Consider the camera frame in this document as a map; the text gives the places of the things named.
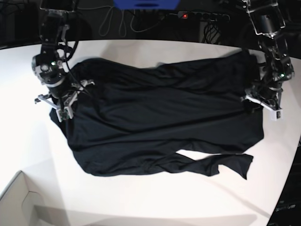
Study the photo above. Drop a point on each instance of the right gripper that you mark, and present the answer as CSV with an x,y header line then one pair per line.
x,y
67,98

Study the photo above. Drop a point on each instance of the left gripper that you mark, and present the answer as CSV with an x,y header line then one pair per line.
x,y
269,98

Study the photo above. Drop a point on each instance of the dark navy t-shirt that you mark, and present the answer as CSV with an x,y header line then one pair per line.
x,y
178,117

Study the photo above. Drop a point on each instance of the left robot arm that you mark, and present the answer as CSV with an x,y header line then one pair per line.
x,y
268,24

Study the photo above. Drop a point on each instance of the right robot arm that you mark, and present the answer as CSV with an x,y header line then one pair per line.
x,y
55,53

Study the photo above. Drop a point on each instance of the white cardboard box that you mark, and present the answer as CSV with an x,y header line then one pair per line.
x,y
16,205

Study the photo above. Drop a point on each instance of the blue plastic bin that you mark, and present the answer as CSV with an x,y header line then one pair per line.
x,y
146,4

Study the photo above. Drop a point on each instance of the black power strip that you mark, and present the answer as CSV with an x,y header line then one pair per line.
x,y
202,16

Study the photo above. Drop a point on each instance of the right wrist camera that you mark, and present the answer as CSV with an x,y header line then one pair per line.
x,y
64,114

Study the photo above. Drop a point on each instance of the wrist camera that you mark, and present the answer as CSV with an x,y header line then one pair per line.
x,y
64,114
276,115

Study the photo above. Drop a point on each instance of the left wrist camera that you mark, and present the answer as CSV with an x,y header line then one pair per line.
x,y
276,115

